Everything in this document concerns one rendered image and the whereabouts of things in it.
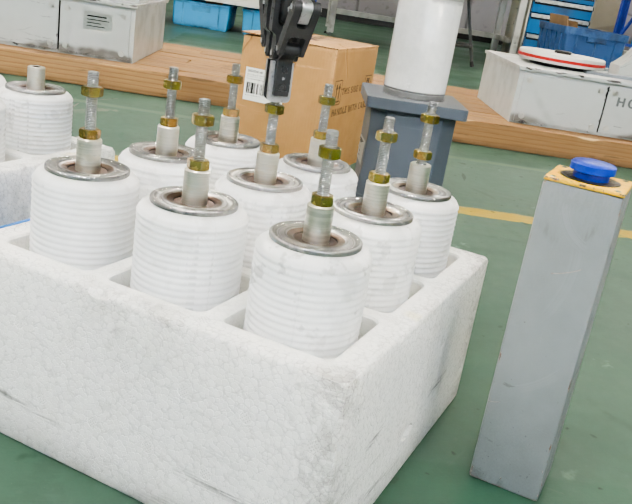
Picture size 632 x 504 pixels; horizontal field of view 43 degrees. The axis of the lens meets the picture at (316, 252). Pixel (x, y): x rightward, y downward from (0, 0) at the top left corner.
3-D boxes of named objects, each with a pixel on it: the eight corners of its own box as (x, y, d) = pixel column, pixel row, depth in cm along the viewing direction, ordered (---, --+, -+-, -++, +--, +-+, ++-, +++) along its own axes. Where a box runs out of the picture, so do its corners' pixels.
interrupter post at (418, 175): (425, 192, 86) (431, 162, 85) (427, 198, 84) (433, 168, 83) (403, 189, 86) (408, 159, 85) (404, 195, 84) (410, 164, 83)
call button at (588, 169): (570, 175, 75) (576, 154, 74) (614, 185, 73) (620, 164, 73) (562, 182, 71) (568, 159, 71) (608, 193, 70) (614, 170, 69)
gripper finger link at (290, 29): (292, -5, 68) (273, 41, 73) (294, 12, 67) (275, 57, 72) (322, 0, 69) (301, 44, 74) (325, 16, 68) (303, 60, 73)
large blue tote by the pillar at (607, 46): (525, 77, 535) (538, 20, 523) (583, 85, 541) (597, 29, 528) (551, 88, 489) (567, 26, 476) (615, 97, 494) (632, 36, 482)
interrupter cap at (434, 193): (446, 190, 88) (447, 184, 88) (454, 209, 81) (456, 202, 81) (378, 179, 88) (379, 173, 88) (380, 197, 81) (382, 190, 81)
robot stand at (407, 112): (332, 259, 136) (362, 81, 126) (416, 271, 137) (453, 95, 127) (333, 291, 122) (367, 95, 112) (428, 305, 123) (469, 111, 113)
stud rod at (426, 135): (419, 175, 83) (434, 102, 81) (412, 172, 84) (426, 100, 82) (425, 174, 84) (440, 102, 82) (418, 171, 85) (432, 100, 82)
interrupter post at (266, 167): (277, 183, 80) (281, 151, 79) (275, 189, 78) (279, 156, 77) (253, 179, 80) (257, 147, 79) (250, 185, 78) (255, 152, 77)
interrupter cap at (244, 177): (304, 181, 83) (305, 174, 82) (299, 200, 75) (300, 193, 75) (231, 169, 83) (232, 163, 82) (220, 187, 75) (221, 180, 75)
